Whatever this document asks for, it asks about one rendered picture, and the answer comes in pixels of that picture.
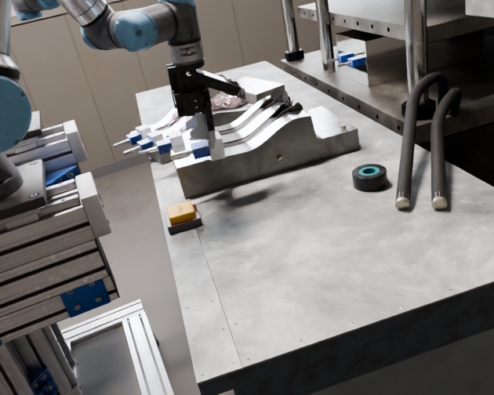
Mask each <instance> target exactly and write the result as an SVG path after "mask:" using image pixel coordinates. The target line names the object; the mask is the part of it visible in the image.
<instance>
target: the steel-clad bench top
mask: <svg viewBox="0 0 494 395"><path fill-rule="evenodd" d="M219 74H223V75H224V76H225V77H226V78H227V79H228V78H229V79H232V80H237V79H239V78H244V77H250V78H257V79H261V80H265V81H269V82H277V83H281V84H285V91H287V93H288V95H289V96H290V98H291V102H292V100H293V99H294V100H293V103H292V105H293V106H294V104H295V103H298V102H299V103H300V104H302V106H303V110H304V111H306V110H310V109H312V108H316V107H320V106H322V107H324V108H325V109H327V110H328V111H331V112H332V113H334V114H335V115H337V116H338V117H340V118H342V119H343V120H344V121H347V122H348V123H350V124H351V125H353V126H354V127H356V128H357V129H358V137H359V145H360V149H357V150H353V151H350V152H347V153H344V154H339V155H336V156H333V157H330V158H325V159H322V160H320V161H315V162H311V163H309V164H305V165H301V166H298V167H295V168H292V169H287V170H284V171H281V172H276V173H274V174H270V175H268V176H263V177H260V178H257V179H252V180H249V181H246V182H243V183H239V184H235V185H233V186H229V187H224V188H222V189H219V190H214V191H211V192H208V193H205V194H200V195H198V196H194V197H189V198H187V200H186V199H185V197H184V195H183V191H182V188H181V185H180V181H179V179H178V176H177V174H176V170H175V167H174V164H173V161H170V162H168V163H165V164H164V165H161V164H160V163H158V162H157V161H156V160H154V159H153V158H151V157H149V159H150V163H151V170H152V174H153V177H154V185H155V189H156V192H157V196H158V203H159V207H160V211H161V215H162V222H163V226H164V230H165V236H166V240H167V245H168V249H169V255H170V259H171V264H172V267H173V274H174V278H175V282H176V289H177V292H178V296H179V301H180V307H181V311H182V315H183V322H184V326H185V330H186V334H187V341H188V345H189V349H190V352H191V359H192V364H193V367H194V374H195V378H196V382H197V385H198V384H201V383H204V382H208V381H210V380H213V379H217V378H219V377H221V376H224V375H228V374H230V373H233V372H236V371H240V370H242V369H243V368H244V369H245V368H248V367H251V366H253V365H256V364H260V363H263V362H265V361H268V360H271V359H274V358H276V357H280V356H283V355H286V354H288V353H292V352H294V351H297V350H301V349H303V348H306V347H309V346H313V345H315V344H317V343H320V342H324V341H326V340H329V339H333V338H335V337H338V336H341V335H344V334H347V333H349V332H353V331H356V330H358V329H361V328H364V327H367V326H369V325H372V324H376V323H379V322H381V321H385V320H388V319H390V318H392V317H396V316H399V315H402V314H404V313H408V312H411V311H413V310H417V309H419V308H422V307H425V306H429V305H431V304H434V303H437V302H440V301H442V300H445V299H449V298H452V297H454V296H457V295H460V294H463V293H465V292H469V291H472V290H475V289H477V288H481V287H484V286H486V285H488V284H492V283H494V187H492V186H491V185H489V184H487V183H485V182H483V181H482V180H480V179H478V178H476V177H475V176H472V175H471V174H469V173H468V172H465V171H463V170H462V169H460V168H458V167H456V166H455V165H453V164H451V163H449V162H447V161H445V175H446V190H447V207H446V209H444V210H441V211H438V210H435V209H433V208H432V202H431V163H430V151H428V150H425V149H424V148H422V147H420V146H418V145H417V144H415V150H414V159H413V169H412V188H411V197H410V206H409V208H408V209H407V210H398V209H397V208H396V207H395V199H396V192H397V185H398V171H399V164H400V157H401V144H402V136H400V135H398V134H397V133H395V132H393V131H391V130H389V129H388V128H386V127H384V126H382V125H380V124H379V123H377V122H375V121H373V120H372V119H370V118H367V117H366V116H364V115H363V114H360V113H358V112H357V111H355V110H353V109H351V108H350V107H348V106H346V105H344V104H342V103H341V102H339V101H337V100H335V99H333V98H332V97H330V96H328V95H326V94H324V93H323V92H321V91H319V90H317V89H315V88H313V87H312V86H310V85H308V84H306V83H305V82H302V81H301V80H299V79H298V78H295V77H293V76H292V75H290V74H288V73H286V72H284V71H283V70H281V69H279V68H277V67H276V66H274V65H272V64H270V63H268V62H267V61H263V62H259V63H255V64H251V65H248V66H244V67H239V68H235V69H232V70H229V71H223V72H220V73H216V74H215V75H219ZM170 88H171V86H170V85H167V86H164V87H161V88H157V89H152V90H150V91H146V92H140V93H137V94H136V99H137V103H138V107H139V111H140V118H141V121H142V125H147V126H149V125H153V124H156V123H158V122H160V121H161V120H162V119H163V118H164V117H165V116H166V115H167V114H168V113H169V112H170V111H171V110H172V109H173V108H174V102H173V96H172V92H171V89H170ZM366 164H378V165H382V166H384V167H385V168H386V169H387V185H386V186H385V187H384V188H383V189H381V190H377V191H373V192H363V191H360V190H356V189H355V188H354V187H353V180H352V171H353V170H354V169H355V168H356V167H358V166H360V165H366ZM187 201H191V204H193V205H194V204H196V206H197V208H198V212H199V214H200V216H201V219H202V224H203V225H202V226H197V227H196V228H191V229H189V230H184V231H181V232H179V233H175V234H171V235H170V234H169V231H168V227H167V224H166V220H165V212H168V210H167V208H168V207H172V206H174V205H179V204H183V203H185V202H187ZM199 239H200V240H199ZM204 253H205V254H204ZM206 260H207V261H206ZM207 262H208V263H207ZM208 264H209V265H208ZM209 269H210V270H209ZM210 271H211V273H210ZM211 274H212V275H211ZM213 281H214V282H213ZM214 283H215V284H214ZM215 286H216V287H215ZM217 292H218V293H217ZM221 304H222V305H221ZM228 325H229V326H228ZM229 327H230V328H229ZM231 334H232V335H231ZM232 336H233V338H232ZM233 339H234V340H233ZM235 346H236V347H235ZM236 348H237V349H236ZM237 351H238V352H237ZM238 355H239V356H238ZM239 358H240V359H239ZM240 360H241V361H240ZM242 367H243V368H242Z"/></svg>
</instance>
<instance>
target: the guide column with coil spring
mask: <svg viewBox="0 0 494 395"><path fill-rule="evenodd" d="M315 8H316V14H317V21H318V33H319V40H320V46H321V59H322V66H323V72H324V74H331V73H334V72H336V65H335V61H334V62H331V63H326V60H331V59H334V51H333V43H332V29H331V24H330V19H329V1H328V0H315Z"/></svg>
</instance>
